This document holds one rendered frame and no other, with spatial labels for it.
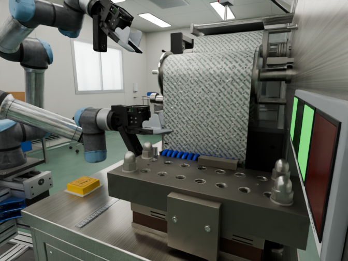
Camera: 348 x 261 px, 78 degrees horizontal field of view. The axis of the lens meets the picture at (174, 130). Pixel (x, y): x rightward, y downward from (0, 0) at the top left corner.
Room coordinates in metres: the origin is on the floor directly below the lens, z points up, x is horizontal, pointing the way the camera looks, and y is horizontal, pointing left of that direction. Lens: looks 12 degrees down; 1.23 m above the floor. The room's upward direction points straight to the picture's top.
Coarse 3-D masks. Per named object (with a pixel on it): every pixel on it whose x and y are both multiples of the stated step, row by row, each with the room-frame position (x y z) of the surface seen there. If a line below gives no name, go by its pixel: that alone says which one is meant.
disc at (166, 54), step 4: (164, 52) 0.65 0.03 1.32; (168, 52) 0.67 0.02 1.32; (164, 56) 0.64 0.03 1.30; (160, 60) 0.63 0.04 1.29; (164, 60) 0.64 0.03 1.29; (160, 64) 0.62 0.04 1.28; (160, 68) 0.62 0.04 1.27; (160, 72) 0.62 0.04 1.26; (160, 76) 0.62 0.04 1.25; (160, 80) 0.62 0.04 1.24; (160, 84) 0.62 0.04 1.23; (160, 88) 0.62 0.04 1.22
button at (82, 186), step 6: (78, 180) 0.64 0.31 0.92; (84, 180) 0.64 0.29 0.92; (90, 180) 0.64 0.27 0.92; (96, 180) 0.64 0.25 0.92; (72, 186) 0.60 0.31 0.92; (78, 186) 0.60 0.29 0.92; (84, 186) 0.60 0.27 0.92; (90, 186) 0.61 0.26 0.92; (96, 186) 0.63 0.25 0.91; (78, 192) 0.59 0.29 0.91; (84, 192) 0.59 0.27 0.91
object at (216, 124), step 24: (168, 96) 0.61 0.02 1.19; (192, 96) 0.58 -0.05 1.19; (216, 96) 0.55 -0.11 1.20; (240, 96) 0.53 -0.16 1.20; (168, 120) 0.61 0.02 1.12; (192, 120) 0.58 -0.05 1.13; (216, 120) 0.55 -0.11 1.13; (240, 120) 0.53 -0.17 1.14; (168, 144) 0.61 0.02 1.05; (192, 144) 0.58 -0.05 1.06; (216, 144) 0.55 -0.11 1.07; (240, 144) 0.53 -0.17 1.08
